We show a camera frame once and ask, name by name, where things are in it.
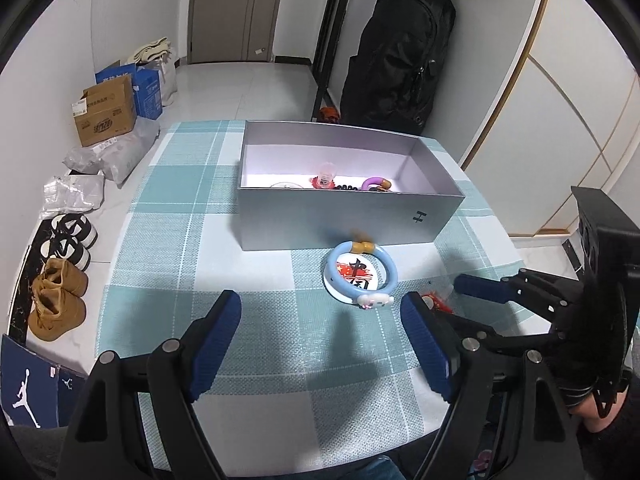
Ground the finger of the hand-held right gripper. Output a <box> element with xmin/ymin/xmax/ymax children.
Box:
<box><xmin>446</xmin><ymin>311</ymin><xmax>562</xmax><ymax>357</ymax></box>
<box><xmin>452</xmin><ymin>269</ymin><xmax>586</xmax><ymax>332</ymax></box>

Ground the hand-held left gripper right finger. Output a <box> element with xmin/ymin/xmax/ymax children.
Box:
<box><xmin>400</xmin><ymin>291</ymin><xmax>586</xmax><ymax>480</ymax></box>

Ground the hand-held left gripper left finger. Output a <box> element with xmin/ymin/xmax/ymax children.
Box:
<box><xmin>57</xmin><ymin>289</ymin><xmax>242</xmax><ymax>480</ymax></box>

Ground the round badge with red print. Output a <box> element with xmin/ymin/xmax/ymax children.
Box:
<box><xmin>327</xmin><ymin>252</ymin><xmax>387</xmax><ymax>303</ymax></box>

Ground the light blue ring bracelet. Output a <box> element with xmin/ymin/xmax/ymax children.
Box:
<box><xmin>325</xmin><ymin>239</ymin><xmax>399</xmax><ymax>309</ymax></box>

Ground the silver grey cardboard box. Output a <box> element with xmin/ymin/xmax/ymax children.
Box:
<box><xmin>235</xmin><ymin>120</ymin><xmax>467</xmax><ymax>252</ymax></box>

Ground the pink and red charm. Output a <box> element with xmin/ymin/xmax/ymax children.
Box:
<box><xmin>310</xmin><ymin>161</ymin><xmax>337</xmax><ymax>190</ymax></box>

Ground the person's right forearm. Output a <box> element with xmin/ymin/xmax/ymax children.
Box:
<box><xmin>580</xmin><ymin>375</ymin><xmax>640</xmax><ymax>480</ymax></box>

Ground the person's right hand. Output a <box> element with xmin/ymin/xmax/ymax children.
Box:
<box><xmin>565</xmin><ymin>385</ymin><xmax>623</xmax><ymax>432</ymax></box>

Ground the teal checkered tablecloth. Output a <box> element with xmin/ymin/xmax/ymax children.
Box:
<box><xmin>95</xmin><ymin>119</ymin><xmax>531</xmax><ymax>480</ymax></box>

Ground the person's leg in jeans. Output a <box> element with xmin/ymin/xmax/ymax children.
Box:
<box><xmin>345</xmin><ymin>457</ymin><xmax>408</xmax><ymax>480</ymax></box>

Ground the black and white sneaker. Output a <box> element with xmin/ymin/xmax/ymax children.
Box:
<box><xmin>50</xmin><ymin>213</ymin><xmax>98</xmax><ymax>248</ymax></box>
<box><xmin>40</xmin><ymin>235</ymin><xmax>93</xmax><ymax>271</ymax></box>

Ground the white wardrobe with gold trim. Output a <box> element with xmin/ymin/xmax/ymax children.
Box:
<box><xmin>460</xmin><ymin>0</ymin><xmax>640</xmax><ymax>241</ymax></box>

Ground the dark blue shoe box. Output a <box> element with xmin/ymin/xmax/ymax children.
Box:
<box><xmin>0</xmin><ymin>334</ymin><xmax>88</xmax><ymax>428</ymax></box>

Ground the small crumpled plastic parcel bag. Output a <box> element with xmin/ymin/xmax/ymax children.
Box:
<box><xmin>41</xmin><ymin>174</ymin><xmax>106</xmax><ymax>218</ymax></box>

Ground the grey cloth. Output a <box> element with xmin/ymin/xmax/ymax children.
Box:
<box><xmin>9</xmin><ymin>425</ymin><xmax>68</xmax><ymax>480</ymax></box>

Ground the large grey parcel bag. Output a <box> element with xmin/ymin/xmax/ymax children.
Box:
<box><xmin>62</xmin><ymin>117</ymin><xmax>162</xmax><ymax>188</ymax></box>

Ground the black backpack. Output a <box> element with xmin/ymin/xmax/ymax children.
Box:
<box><xmin>340</xmin><ymin>0</ymin><xmax>457</xmax><ymax>136</ymax></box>

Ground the brown cardboard box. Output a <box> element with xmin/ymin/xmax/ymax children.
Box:
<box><xmin>72</xmin><ymin>75</ymin><xmax>137</xmax><ymax>147</ymax></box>

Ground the blue cardboard box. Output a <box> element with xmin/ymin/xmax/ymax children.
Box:
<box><xmin>95</xmin><ymin>62</ymin><xmax>163</xmax><ymax>121</ymax></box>

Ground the white tote bag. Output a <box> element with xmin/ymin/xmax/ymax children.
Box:
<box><xmin>145</xmin><ymin>57</ymin><xmax>179</xmax><ymax>108</ymax></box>

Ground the black metal rack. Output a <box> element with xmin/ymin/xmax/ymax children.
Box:
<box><xmin>310</xmin><ymin>0</ymin><xmax>361</xmax><ymax>122</ymax></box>

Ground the beige folded cloth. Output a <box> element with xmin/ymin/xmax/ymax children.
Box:
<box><xmin>127</xmin><ymin>37</ymin><xmax>173</xmax><ymax>65</ymax></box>

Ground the grey door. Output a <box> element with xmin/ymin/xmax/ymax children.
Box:
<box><xmin>192</xmin><ymin>0</ymin><xmax>283</xmax><ymax>65</ymax></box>

